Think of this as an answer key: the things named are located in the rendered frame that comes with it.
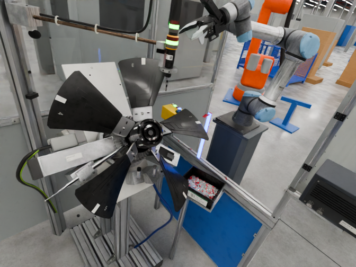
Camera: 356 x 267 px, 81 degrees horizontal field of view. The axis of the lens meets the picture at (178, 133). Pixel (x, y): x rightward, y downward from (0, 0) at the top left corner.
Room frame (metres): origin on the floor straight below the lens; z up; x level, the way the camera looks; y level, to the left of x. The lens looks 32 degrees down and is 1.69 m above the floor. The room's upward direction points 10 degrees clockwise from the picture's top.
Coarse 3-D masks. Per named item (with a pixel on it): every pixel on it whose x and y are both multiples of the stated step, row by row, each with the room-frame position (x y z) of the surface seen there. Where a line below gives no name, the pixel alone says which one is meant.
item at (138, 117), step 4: (136, 108) 0.82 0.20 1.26; (140, 108) 0.82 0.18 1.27; (144, 108) 0.82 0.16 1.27; (148, 108) 0.82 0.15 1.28; (136, 112) 0.81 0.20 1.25; (140, 112) 0.81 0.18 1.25; (144, 112) 0.81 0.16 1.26; (152, 112) 0.80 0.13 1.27; (136, 116) 0.80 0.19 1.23; (140, 116) 0.80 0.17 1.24; (144, 116) 0.80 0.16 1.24; (148, 116) 0.79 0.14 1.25; (152, 116) 0.79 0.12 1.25; (136, 120) 0.79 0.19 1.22; (140, 120) 0.78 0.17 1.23
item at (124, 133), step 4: (120, 120) 0.71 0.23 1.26; (124, 120) 0.71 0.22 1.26; (128, 120) 0.72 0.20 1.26; (120, 124) 0.71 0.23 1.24; (124, 124) 0.71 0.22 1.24; (128, 124) 0.72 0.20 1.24; (132, 124) 0.72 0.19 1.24; (116, 128) 0.70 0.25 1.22; (120, 128) 0.71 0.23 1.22; (128, 128) 0.72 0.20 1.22; (112, 132) 0.70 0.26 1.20; (116, 132) 0.70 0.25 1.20; (124, 132) 0.71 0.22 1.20; (128, 132) 0.72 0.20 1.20; (124, 136) 0.71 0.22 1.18
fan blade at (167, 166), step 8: (160, 160) 0.69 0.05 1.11; (168, 168) 0.71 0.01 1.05; (168, 176) 0.66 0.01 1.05; (176, 176) 0.73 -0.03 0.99; (168, 184) 0.62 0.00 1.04; (176, 184) 0.67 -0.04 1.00; (184, 184) 0.73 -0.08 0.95; (176, 192) 0.63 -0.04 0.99; (184, 192) 0.68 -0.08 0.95; (176, 200) 0.60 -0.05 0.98; (184, 200) 0.64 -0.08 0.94; (176, 208) 0.57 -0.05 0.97
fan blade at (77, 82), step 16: (80, 80) 0.68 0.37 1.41; (64, 96) 0.64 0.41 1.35; (80, 96) 0.66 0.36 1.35; (96, 96) 0.68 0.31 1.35; (80, 112) 0.65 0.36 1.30; (96, 112) 0.67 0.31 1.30; (112, 112) 0.69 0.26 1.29; (64, 128) 0.62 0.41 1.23; (80, 128) 0.64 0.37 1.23; (96, 128) 0.67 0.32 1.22; (112, 128) 0.69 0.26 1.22
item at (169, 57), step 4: (168, 52) 0.80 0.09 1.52; (172, 52) 0.80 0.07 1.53; (168, 56) 0.80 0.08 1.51; (172, 56) 0.80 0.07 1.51; (168, 60) 0.80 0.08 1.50; (172, 60) 0.80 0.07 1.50; (168, 64) 0.80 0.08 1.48; (172, 64) 0.80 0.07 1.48; (168, 68) 0.80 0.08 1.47; (172, 68) 0.81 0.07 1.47; (168, 76) 0.80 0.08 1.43
